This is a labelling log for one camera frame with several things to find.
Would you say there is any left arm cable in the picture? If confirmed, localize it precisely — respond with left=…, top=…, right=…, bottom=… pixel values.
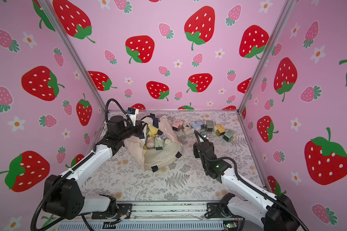
left=30, top=98, right=134, bottom=231

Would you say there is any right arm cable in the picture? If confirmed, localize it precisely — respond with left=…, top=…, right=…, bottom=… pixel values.
left=193, top=129, right=310, bottom=231

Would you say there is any cream white pencil sharpener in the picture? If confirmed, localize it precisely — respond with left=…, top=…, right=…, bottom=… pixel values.
left=182, top=124, right=194, bottom=136

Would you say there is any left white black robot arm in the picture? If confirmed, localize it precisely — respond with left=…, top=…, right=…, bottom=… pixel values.
left=39, top=121, right=146, bottom=220

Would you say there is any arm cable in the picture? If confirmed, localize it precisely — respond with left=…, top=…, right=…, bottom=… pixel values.
left=30, top=98, right=134, bottom=231
left=193, top=129, right=310, bottom=231

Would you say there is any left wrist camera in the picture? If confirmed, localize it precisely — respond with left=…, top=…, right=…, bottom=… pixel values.
left=106, top=107, right=139, bottom=133

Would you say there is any light blue pencil sharpener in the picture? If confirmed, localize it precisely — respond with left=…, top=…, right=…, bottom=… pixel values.
left=191, top=120, right=205, bottom=131

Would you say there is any cream canvas tote bag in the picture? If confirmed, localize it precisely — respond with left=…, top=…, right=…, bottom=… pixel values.
left=124, top=114, right=182, bottom=172

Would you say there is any grey green pencil sharpener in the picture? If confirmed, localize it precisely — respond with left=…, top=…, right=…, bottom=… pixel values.
left=205, top=120, right=215, bottom=132

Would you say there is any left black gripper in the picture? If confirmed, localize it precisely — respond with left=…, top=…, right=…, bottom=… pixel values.
left=117, top=119, right=147, bottom=143

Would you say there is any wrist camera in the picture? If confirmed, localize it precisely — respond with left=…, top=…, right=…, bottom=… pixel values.
left=106, top=107, right=139, bottom=133
left=194, top=130, right=208, bottom=144

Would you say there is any pink pencil sharpener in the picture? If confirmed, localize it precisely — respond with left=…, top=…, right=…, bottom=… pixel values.
left=172, top=120, right=184, bottom=131

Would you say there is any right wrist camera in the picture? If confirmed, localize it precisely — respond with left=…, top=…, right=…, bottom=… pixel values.
left=194, top=130, right=208, bottom=144

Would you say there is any yellow pencil sharpener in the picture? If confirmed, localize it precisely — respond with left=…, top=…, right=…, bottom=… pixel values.
left=147, top=124, right=159, bottom=136
left=215, top=124, right=226, bottom=137

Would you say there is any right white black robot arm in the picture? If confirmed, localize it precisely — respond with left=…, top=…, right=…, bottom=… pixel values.
left=193, top=141, right=302, bottom=231

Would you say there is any mint green pencil sharpener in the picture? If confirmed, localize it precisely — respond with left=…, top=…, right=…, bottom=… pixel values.
left=223, top=130, right=237, bottom=142

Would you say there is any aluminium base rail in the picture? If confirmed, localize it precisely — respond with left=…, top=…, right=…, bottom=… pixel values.
left=44, top=200, right=294, bottom=231

